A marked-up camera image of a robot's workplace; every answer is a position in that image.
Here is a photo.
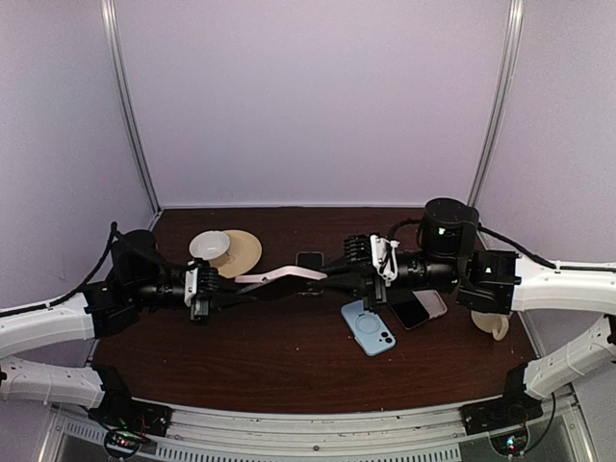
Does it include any purple phone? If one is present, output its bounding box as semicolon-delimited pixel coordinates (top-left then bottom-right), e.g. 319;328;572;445
389;299;430;330

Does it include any white phone case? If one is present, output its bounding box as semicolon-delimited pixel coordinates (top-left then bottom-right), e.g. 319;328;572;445
414;290;448;320

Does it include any silver white phone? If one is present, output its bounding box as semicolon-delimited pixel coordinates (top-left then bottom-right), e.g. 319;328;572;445
239;277;324;302

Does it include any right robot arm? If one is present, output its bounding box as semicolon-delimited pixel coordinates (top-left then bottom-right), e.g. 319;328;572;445
315;198;615;434

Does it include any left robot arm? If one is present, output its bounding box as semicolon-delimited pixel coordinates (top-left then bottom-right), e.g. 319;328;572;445
1;229;253;427

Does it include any beige saucer plate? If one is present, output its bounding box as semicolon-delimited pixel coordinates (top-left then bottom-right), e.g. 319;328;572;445
210;229;262;278

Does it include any white ceramic cup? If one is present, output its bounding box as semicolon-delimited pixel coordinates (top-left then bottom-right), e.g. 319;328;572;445
189;230;231;260

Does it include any cream ribbed mug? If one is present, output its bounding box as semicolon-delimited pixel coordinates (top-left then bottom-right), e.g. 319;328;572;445
471;311;510;342

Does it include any left round status board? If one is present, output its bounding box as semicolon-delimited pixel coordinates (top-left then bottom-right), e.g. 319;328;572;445
103;429;143;458

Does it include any round status board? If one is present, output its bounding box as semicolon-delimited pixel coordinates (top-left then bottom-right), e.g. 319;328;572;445
103;429;143;458
490;429;529;457

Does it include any right round status board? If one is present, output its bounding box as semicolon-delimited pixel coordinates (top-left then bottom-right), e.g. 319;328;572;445
490;429;529;457

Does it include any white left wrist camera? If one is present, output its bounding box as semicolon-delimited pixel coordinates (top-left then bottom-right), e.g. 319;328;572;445
184;261;198;308

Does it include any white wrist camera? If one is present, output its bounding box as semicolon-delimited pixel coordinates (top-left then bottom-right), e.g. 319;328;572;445
184;261;198;308
370;234;399;286

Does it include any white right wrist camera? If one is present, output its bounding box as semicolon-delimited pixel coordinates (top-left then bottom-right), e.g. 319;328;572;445
370;234;399;286

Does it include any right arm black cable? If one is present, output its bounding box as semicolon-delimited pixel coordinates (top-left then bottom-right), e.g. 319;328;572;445
384;218;616;273

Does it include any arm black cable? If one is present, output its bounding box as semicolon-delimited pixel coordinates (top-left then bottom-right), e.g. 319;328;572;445
384;218;616;273
0;220;189;319

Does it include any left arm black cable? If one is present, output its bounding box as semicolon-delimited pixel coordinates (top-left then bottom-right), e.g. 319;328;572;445
0;220;189;319

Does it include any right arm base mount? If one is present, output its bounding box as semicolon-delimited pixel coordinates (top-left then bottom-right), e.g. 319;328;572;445
459;398;544;435

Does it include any front aluminium rail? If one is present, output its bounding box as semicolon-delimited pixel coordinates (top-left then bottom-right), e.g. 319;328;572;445
34;386;599;461

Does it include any left aluminium frame post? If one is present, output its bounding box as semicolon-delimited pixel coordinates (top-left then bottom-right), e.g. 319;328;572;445
100;0;163;216

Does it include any aluminium frame post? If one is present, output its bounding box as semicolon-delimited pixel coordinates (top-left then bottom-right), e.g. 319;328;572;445
100;0;163;216
467;0;526;208

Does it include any right aluminium frame post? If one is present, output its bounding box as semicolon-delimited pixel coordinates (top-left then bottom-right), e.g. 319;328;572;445
467;0;526;208

